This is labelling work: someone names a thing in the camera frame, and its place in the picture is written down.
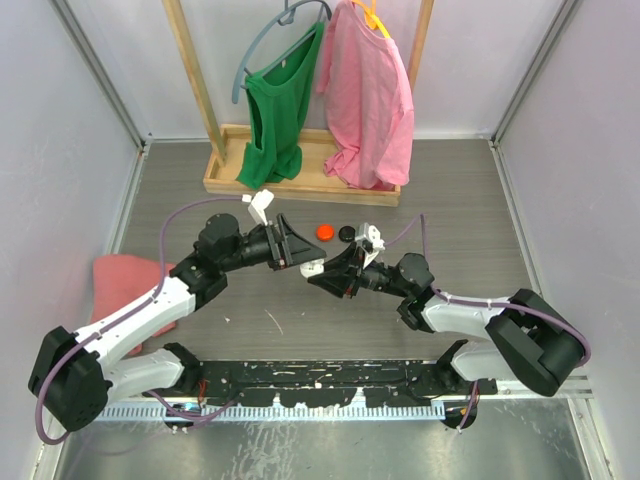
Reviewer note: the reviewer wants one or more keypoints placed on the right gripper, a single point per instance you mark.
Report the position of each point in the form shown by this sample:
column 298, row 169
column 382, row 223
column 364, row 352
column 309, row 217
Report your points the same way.
column 336, row 278

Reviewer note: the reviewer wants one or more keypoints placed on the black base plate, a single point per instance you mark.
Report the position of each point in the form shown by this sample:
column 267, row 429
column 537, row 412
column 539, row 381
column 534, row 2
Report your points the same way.
column 314, row 384

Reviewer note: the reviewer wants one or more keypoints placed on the wooden clothes rack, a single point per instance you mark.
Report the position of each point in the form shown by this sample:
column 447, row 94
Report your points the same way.
column 228, row 140

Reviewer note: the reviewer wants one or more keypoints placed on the white cable duct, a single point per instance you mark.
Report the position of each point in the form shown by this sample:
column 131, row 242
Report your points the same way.
column 356, row 411

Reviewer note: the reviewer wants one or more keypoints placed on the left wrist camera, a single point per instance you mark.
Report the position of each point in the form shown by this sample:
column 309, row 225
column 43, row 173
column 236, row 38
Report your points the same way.
column 257, row 205

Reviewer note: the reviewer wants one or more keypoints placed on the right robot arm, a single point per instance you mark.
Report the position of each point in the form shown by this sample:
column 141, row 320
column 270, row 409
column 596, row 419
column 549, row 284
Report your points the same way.
column 517, row 338

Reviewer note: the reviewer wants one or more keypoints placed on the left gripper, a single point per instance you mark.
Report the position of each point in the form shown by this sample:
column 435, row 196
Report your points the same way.
column 296, row 248

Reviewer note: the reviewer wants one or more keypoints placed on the red folded cloth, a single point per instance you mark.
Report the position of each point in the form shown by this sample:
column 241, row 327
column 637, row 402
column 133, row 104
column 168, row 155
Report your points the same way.
column 119, row 279

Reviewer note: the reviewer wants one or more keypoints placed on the green t-shirt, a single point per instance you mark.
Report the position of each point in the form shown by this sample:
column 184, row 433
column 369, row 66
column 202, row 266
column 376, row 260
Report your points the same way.
column 278, row 99

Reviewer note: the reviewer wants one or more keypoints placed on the yellow hanger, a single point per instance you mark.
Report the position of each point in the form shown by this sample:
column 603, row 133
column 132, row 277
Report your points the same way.
column 371, row 18

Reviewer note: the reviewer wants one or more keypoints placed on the pink t-shirt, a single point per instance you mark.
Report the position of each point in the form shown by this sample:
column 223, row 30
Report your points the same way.
column 368, row 104

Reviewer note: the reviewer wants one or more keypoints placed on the orange earbud case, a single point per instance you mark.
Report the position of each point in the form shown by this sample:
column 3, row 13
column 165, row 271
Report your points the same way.
column 325, row 232

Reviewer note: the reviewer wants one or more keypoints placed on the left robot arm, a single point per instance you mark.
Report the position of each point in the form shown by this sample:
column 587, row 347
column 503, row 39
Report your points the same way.
column 77, row 374

